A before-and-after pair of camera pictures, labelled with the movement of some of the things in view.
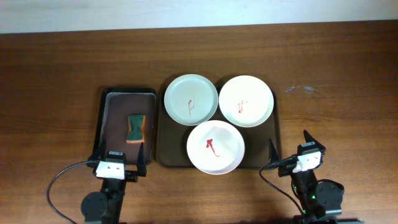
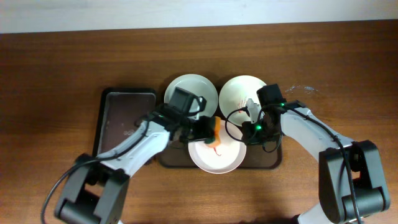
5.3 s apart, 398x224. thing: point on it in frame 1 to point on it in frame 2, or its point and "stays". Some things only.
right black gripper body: [286, 167] to [249, 137]
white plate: [216, 147] stays
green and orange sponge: [136, 129] to [215, 141]
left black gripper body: [131, 175] to [204, 129]
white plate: [246, 101] stays
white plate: [191, 99] stays
